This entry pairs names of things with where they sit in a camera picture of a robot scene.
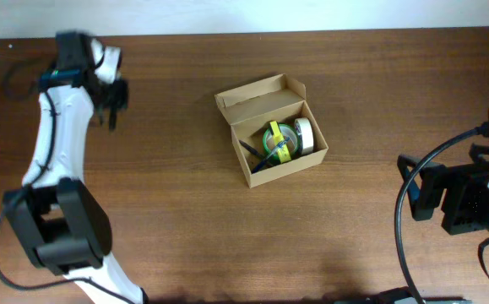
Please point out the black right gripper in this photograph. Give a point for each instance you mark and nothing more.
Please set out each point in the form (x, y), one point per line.
(431, 191)

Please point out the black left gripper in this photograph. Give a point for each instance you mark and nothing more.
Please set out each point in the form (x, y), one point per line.
(111, 98)

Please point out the black ballpoint pen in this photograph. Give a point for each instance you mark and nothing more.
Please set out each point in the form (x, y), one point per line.
(252, 150)

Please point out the beige masking tape roll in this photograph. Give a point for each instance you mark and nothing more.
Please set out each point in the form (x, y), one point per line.
(304, 133)

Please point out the brown cardboard box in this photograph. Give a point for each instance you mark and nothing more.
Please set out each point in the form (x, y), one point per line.
(250, 108)

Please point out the yellow highlighter marker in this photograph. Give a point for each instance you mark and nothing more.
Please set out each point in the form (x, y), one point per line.
(283, 154)

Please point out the blue ballpoint pen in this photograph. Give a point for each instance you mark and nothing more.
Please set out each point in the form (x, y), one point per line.
(264, 162)

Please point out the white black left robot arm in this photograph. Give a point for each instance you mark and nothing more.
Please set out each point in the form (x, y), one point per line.
(58, 222)

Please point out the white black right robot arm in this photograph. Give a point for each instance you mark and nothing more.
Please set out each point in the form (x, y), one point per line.
(410, 294)

